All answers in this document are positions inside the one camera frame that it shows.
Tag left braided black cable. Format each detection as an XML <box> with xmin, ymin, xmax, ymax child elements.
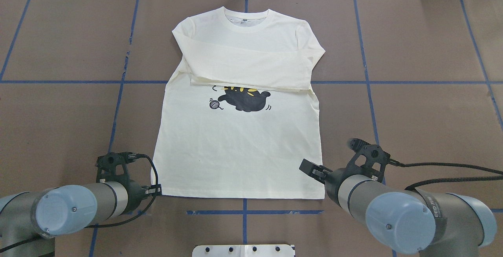
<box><xmin>0</xmin><ymin>153</ymin><xmax>159</xmax><ymax>254</ymax></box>

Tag braided black cable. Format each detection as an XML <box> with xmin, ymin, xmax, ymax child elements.
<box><xmin>0</xmin><ymin>153</ymin><xmax>159</xmax><ymax>254</ymax></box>
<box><xmin>389</xmin><ymin>159</ymin><xmax>503</xmax><ymax>191</ymax></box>

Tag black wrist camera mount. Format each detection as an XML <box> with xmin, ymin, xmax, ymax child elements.
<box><xmin>95</xmin><ymin>152</ymin><xmax>145</xmax><ymax>185</ymax></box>
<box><xmin>345</xmin><ymin>138</ymin><xmax>391</xmax><ymax>183</ymax></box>

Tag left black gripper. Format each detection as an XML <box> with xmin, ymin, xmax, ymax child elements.
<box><xmin>124</xmin><ymin>180</ymin><xmax>162</xmax><ymax>213</ymax></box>

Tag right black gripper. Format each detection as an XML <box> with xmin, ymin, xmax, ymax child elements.
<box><xmin>299</xmin><ymin>159</ymin><xmax>354</xmax><ymax>206</ymax></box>

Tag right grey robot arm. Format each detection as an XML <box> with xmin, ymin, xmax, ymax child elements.
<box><xmin>299</xmin><ymin>159</ymin><xmax>497</xmax><ymax>257</ymax></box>

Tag white metal base plate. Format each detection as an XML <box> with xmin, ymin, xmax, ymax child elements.
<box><xmin>192</xmin><ymin>244</ymin><xmax>296</xmax><ymax>257</ymax></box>

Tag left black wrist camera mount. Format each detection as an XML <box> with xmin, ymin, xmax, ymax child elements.
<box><xmin>95</xmin><ymin>152</ymin><xmax>145</xmax><ymax>185</ymax></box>

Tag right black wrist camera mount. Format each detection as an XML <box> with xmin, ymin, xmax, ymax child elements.
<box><xmin>345</xmin><ymin>138</ymin><xmax>391</xmax><ymax>183</ymax></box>

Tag right braided black cable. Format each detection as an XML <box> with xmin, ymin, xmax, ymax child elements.
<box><xmin>389</xmin><ymin>159</ymin><xmax>503</xmax><ymax>191</ymax></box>

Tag cream long-sleeve cat shirt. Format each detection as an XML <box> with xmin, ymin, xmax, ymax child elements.
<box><xmin>152</xmin><ymin>7</ymin><xmax>325</xmax><ymax>200</ymax></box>

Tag brown paper table cover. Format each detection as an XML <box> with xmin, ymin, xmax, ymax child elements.
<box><xmin>1</xmin><ymin>0</ymin><xmax>502</xmax><ymax>257</ymax></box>

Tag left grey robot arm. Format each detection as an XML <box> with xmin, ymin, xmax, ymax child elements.
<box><xmin>0</xmin><ymin>179</ymin><xmax>161</xmax><ymax>257</ymax></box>

